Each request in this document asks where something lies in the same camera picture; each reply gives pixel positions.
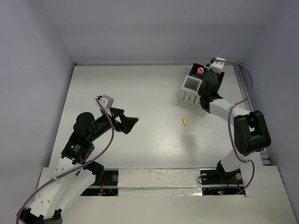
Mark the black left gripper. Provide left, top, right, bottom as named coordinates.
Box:
left=89, top=107, right=138, bottom=141

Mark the yellow small eraser cap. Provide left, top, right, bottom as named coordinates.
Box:
left=181, top=117, right=188, bottom=126

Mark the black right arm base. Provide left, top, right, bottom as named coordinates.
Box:
left=197, top=169, right=245, bottom=196

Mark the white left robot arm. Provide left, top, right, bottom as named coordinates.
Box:
left=16, top=108, right=139, bottom=224

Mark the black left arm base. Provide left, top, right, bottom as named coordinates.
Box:
left=81, top=169, right=119, bottom=196

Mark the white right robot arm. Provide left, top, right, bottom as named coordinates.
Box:
left=198, top=70, right=271, bottom=185

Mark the white black desk organizer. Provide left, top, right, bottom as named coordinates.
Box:
left=178, top=63, right=225, bottom=112

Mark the pink tape roll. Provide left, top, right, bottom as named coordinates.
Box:
left=196, top=67, right=205, bottom=77

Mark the white front platform board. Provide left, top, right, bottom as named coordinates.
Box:
left=28, top=164, right=294, bottom=224

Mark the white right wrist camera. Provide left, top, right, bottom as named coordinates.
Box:
left=207, top=57, right=226, bottom=74

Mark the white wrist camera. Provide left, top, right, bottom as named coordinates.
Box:
left=95, top=95, right=114, bottom=110
left=207, top=57, right=226, bottom=74

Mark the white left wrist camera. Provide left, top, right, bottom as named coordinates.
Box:
left=95, top=95, right=114, bottom=110

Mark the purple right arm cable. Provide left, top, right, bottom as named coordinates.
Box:
left=210, top=60, right=255, bottom=196

